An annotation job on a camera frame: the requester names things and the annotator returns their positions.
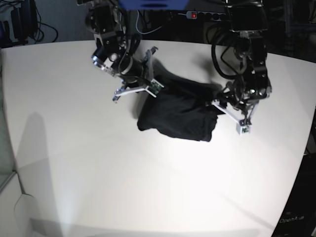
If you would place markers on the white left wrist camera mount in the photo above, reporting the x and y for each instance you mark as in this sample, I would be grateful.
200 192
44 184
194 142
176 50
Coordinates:
243 128

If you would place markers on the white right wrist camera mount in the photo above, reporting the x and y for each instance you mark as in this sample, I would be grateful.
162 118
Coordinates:
154 88

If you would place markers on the dark navy long-sleeve T-shirt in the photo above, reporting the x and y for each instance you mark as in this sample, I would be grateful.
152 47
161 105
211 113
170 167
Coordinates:
182 109

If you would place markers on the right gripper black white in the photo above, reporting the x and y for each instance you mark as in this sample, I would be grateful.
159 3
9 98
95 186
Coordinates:
135 75

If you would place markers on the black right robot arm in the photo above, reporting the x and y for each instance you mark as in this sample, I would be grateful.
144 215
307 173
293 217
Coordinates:
115 49

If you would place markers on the black OpenArm labelled case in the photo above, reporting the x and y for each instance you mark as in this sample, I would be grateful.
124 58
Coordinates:
299 215

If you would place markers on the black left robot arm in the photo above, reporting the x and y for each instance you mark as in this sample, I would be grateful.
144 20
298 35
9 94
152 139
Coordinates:
250 83

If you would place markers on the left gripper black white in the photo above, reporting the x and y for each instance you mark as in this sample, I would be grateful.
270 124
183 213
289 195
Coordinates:
228 95

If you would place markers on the black power adapter box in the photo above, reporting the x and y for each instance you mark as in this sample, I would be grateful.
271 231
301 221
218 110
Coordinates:
24 20

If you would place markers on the blue plastic bin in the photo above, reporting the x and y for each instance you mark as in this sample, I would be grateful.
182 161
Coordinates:
153 4

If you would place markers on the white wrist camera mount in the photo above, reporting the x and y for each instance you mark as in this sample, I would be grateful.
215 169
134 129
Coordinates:
243 128
154 88

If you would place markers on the black power strip red switch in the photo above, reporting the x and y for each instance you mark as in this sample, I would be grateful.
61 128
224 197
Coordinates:
206 16

